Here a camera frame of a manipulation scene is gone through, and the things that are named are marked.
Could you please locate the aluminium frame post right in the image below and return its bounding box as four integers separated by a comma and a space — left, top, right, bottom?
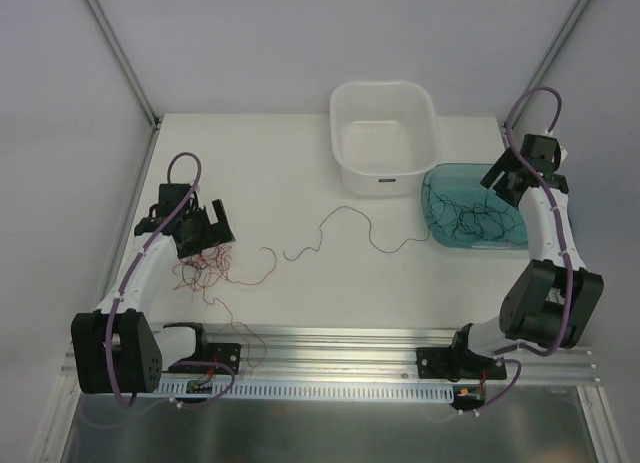
524, 0, 604, 94

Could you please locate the white slotted cable duct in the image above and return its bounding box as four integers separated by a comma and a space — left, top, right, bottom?
153, 378, 454, 405

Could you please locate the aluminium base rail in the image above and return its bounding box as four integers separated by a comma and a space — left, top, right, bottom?
64, 325, 599, 384

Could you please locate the aluminium frame post left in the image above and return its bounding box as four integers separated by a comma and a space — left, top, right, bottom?
82, 0, 161, 129

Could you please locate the white plastic tub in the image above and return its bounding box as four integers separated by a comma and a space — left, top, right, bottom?
329, 81, 444, 198

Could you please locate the red thin wire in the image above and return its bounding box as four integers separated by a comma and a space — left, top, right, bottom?
172, 242, 279, 369

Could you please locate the teal transparent plastic bin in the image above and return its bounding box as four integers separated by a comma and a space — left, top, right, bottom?
421, 163, 528, 250

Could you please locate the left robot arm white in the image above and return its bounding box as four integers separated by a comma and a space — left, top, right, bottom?
71, 183, 235, 394

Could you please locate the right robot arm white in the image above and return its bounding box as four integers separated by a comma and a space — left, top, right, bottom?
448, 134, 604, 380

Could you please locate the aluminium frame post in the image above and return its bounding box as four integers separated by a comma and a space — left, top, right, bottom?
82, 0, 161, 129
524, 0, 604, 94

